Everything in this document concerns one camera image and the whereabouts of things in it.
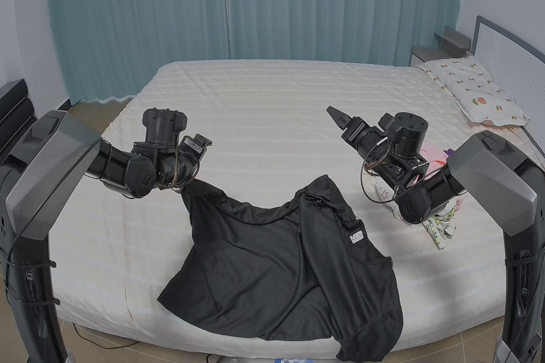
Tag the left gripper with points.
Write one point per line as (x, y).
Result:
(189, 148)

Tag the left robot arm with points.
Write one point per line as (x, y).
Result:
(47, 165)

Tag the pile of clothes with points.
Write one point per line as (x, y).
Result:
(438, 231)

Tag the bed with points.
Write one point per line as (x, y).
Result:
(272, 106)

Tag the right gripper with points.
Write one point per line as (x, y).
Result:
(366, 138)

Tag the grey bedside table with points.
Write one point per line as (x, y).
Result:
(434, 53)

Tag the black chest of drawers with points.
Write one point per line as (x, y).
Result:
(12, 110)

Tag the white printed pillow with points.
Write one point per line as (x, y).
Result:
(472, 91)

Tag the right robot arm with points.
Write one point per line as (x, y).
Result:
(489, 178)

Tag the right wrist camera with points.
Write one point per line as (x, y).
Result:
(385, 122)

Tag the black T-shirt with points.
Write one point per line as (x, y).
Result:
(264, 267)

